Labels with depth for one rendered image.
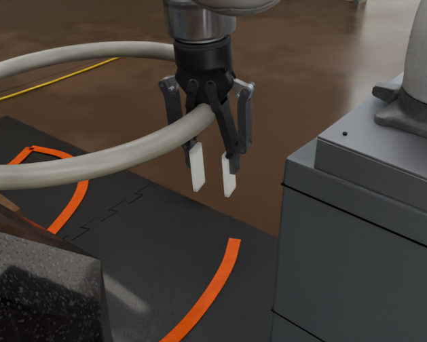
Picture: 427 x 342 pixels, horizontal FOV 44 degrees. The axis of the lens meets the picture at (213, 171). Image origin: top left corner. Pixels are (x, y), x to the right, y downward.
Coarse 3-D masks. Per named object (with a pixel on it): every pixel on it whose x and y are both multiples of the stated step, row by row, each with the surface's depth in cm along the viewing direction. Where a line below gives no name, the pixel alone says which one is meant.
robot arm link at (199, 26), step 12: (168, 0) 62; (180, 0) 61; (168, 12) 64; (180, 12) 62; (192, 12) 62; (204, 12) 62; (168, 24) 65; (180, 24) 63; (192, 24) 63; (204, 24) 62; (216, 24) 63; (228, 24) 64; (180, 36) 64; (192, 36) 63; (204, 36) 63; (216, 36) 64
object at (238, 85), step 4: (232, 76) 69; (236, 80) 69; (240, 80) 69; (236, 84) 69; (240, 84) 68; (244, 84) 69; (248, 84) 69; (236, 88) 69; (240, 88) 69; (252, 88) 68; (236, 92) 69; (252, 92) 69; (236, 96) 69
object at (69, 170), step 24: (72, 48) 100; (96, 48) 100; (120, 48) 99; (144, 48) 97; (168, 48) 95; (0, 72) 94; (192, 120) 68; (144, 144) 63; (168, 144) 65; (0, 168) 61; (24, 168) 60; (48, 168) 60; (72, 168) 61; (96, 168) 61; (120, 168) 63
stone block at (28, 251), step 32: (0, 224) 88; (32, 224) 105; (0, 256) 79; (32, 256) 85; (64, 256) 92; (0, 288) 77; (32, 288) 82; (64, 288) 89; (96, 288) 97; (0, 320) 76; (32, 320) 81; (64, 320) 87; (96, 320) 93
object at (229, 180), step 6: (222, 156) 74; (222, 162) 75; (228, 162) 75; (228, 168) 75; (228, 174) 76; (228, 180) 76; (234, 180) 78; (228, 186) 76; (234, 186) 79; (228, 192) 77
